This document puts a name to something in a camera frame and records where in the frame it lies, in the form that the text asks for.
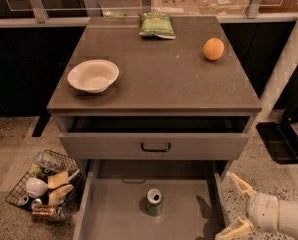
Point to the cardboard box left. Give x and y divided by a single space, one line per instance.
175 7

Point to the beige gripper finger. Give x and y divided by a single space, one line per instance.
238 228
244 189

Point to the black drawer handle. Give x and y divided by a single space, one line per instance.
156 148

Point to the black wire basket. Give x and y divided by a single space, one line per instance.
67 205

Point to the yellow sponge upper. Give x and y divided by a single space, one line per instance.
57 180

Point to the silver can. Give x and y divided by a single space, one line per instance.
36 202
24 201

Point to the yellow sponge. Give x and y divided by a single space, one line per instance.
57 180
60 193

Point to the green chip bag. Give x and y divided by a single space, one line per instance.
156 25

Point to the silver can left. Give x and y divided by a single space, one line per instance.
24 201

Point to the orange fruit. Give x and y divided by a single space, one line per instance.
213 49

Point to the grey top drawer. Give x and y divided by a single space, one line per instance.
120 137

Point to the grey drawer cabinet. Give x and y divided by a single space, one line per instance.
158 77

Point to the clear plastic bottle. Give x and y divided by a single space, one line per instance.
48 161

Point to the white paper bowl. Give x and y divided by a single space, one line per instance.
93 76

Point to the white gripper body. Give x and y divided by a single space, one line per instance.
263 209

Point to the grey middle drawer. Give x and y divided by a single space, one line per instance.
114 201

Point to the grey drawer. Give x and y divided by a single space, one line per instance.
114 201
120 137

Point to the green soda can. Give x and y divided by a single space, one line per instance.
154 202

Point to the yellow sponge lower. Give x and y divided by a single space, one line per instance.
60 193

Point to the white cup in basket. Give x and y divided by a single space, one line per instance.
35 187

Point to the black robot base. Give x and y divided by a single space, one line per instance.
281 139

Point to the silver can middle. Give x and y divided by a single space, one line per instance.
36 202

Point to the brown soda can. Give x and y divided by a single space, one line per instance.
44 211

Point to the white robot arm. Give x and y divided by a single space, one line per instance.
283 70

